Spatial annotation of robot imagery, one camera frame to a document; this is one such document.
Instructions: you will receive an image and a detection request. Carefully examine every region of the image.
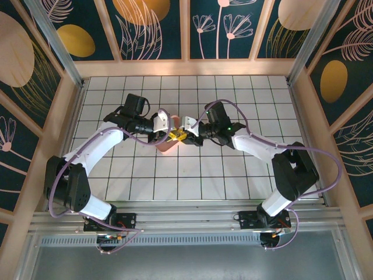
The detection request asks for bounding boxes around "right arm base wiring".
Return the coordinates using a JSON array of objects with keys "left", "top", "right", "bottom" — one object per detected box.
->
[{"left": 260, "top": 232, "right": 282, "bottom": 250}]

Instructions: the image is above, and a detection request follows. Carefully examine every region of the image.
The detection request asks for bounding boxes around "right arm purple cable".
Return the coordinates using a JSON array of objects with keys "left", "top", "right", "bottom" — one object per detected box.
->
[{"left": 189, "top": 100, "right": 342, "bottom": 251}]

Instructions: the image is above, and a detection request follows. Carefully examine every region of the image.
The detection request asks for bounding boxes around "left arm base wiring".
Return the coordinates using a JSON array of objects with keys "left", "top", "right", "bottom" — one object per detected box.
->
[{"left": 96, "top": 232, "right": 126, "bottom": 244}]

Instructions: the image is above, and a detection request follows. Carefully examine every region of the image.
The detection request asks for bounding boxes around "perforated metal strip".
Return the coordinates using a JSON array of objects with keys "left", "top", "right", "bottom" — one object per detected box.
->
[{"left": 37, "top": 234, "right": 340, "bottom": 249}]

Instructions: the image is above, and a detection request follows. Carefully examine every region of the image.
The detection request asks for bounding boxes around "aluminium corner post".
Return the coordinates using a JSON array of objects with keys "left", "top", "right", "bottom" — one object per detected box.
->
[
  {"left": 23, "top": 0, "right": 86, "bottom": 88},
  {"left": 286, "top": 0, "right": 342, "bottom": 85}
]

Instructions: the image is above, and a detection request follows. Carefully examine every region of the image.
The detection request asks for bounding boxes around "pink plastic tray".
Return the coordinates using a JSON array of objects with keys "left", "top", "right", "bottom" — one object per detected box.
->
[{"left": 156, "top": 114, "right": 181, "bottom": 155}]

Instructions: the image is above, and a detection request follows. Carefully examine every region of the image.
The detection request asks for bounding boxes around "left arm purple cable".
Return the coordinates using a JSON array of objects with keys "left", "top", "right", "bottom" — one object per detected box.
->
[{"left": 48, "top": 108, "right": 173, "bottom": 255}]

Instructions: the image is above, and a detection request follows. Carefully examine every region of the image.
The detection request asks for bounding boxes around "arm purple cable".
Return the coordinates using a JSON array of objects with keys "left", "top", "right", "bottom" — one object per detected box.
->
[
  {"left": 189, "top": 100, "right": 342, "bottom": 251},
  {"left": 48, "top": 108, "right": 173, "bottom": 255}
]

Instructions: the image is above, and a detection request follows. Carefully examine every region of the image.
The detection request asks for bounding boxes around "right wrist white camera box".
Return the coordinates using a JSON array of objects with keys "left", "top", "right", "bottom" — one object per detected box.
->
[{"left": 178, "top": 115, "right": 201, "bottom": 135}]

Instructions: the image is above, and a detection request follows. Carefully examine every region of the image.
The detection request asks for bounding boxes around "aluminium frame rail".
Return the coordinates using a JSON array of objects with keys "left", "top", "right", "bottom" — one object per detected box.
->
[{"left": 27, "top": 199, "right": 346, "bottom": 236}]

